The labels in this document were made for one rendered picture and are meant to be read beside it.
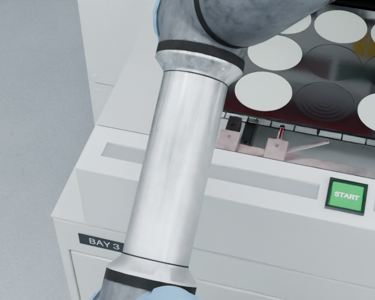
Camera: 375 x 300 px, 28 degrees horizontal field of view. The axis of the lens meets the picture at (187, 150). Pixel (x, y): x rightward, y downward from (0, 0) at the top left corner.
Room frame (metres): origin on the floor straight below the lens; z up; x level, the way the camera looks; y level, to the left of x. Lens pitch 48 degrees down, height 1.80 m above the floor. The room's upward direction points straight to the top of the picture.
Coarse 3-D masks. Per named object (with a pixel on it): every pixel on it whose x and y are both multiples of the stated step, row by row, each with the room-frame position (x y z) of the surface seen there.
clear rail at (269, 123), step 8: (224, 112) 0.91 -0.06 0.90; (232, 112) 0.91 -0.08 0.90; (248, 120) 0.89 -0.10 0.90; (256, 120) 0.89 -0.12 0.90; (264, 120) 0.89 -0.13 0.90; (272, 120) 0.89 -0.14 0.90; (288, 128) 0.87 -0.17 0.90; (296, 128) 0.87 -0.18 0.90; (304, 128) 0.87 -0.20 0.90; (312, 128) 0.87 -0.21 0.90; (320, 136) 0.86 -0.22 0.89; (328, 136) 0.85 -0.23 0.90; (336, 136) 0.85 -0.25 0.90; (344, 136) 0.85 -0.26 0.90; (352, 136) 0.85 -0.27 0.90; (360, 136) 0.85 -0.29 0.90; (360, 144) 0.84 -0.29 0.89; (368, 144) 0.83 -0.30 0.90
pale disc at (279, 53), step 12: (276, 36) 1.11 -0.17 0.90; (252, 48) 1.08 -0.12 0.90; (264, 48) 1.08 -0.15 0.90; (276, 48) 1.08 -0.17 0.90; (288, 48) 1.08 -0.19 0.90; (300, 48) 1.08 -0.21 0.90; (252, 60) 1.04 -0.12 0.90; (264, 60) 1.04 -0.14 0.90; (276, 60) 1.04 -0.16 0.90; (288, 60) 1.04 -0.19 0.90; (300, 60) 1.04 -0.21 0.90
